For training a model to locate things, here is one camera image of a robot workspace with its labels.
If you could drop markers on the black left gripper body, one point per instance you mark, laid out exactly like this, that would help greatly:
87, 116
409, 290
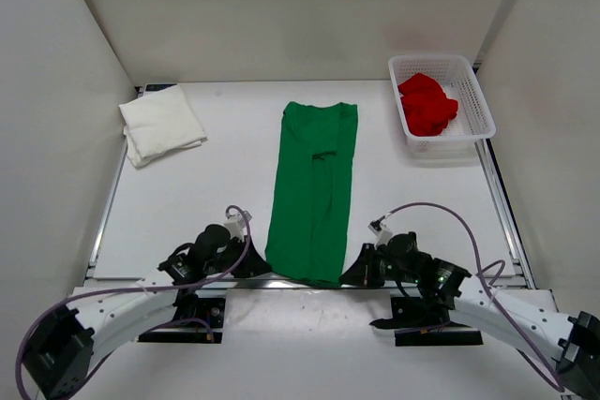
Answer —
230, 256

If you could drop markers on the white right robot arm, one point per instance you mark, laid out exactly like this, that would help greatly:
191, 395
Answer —
570, 344

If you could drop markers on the red t shirt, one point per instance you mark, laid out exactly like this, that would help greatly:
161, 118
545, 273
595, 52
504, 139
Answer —
427, 108

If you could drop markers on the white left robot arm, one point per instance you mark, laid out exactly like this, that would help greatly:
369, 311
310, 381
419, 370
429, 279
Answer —
69, 343

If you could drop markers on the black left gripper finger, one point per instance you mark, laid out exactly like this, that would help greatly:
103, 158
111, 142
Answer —
255, 264
247, 272

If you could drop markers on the white plastic basket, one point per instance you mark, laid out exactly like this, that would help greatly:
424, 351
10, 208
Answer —
455, 75

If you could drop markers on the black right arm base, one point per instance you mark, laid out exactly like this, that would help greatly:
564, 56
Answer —
416, 324

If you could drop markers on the aluminium rail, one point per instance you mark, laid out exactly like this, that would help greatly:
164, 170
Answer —
524, 275
270, 282

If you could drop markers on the white t shirt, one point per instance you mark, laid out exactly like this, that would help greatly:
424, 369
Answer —
158, 123

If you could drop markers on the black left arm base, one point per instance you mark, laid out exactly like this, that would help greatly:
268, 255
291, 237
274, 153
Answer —
200, 320

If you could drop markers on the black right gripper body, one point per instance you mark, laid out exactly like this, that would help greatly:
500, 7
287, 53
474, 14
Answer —
392, 273

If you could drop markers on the green t shirt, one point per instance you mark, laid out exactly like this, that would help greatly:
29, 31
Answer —
308, 231

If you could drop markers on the aluminium right side rail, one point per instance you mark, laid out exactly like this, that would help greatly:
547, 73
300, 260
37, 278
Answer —
524, 275

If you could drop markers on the aluminium front rail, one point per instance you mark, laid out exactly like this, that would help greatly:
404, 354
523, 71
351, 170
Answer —
270, 282

